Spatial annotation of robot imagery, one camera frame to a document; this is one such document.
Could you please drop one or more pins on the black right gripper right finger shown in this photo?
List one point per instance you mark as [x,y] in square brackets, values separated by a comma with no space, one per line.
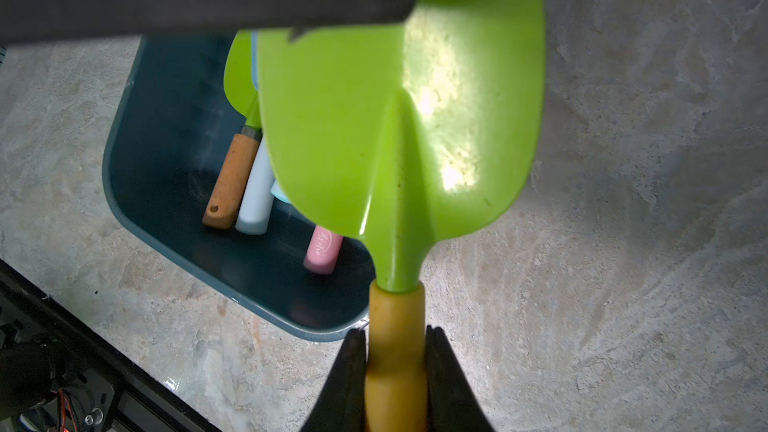
[452,405]

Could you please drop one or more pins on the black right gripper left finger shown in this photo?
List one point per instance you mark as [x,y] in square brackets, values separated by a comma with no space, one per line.
[340,405]

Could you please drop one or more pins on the dark teal storage box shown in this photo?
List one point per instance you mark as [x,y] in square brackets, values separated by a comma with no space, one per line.
[167,144]

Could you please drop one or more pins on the green shovel yellow handle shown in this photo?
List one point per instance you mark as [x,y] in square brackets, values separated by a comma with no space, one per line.
[403,136]

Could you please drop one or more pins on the light blue shovel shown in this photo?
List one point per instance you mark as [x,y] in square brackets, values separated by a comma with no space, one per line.
[278,193]
[256,206]

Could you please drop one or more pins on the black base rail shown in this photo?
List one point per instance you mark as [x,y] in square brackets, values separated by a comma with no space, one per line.
[59,375]

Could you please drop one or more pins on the green shovel brown handle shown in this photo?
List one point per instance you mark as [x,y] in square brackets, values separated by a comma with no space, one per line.
[241,92]

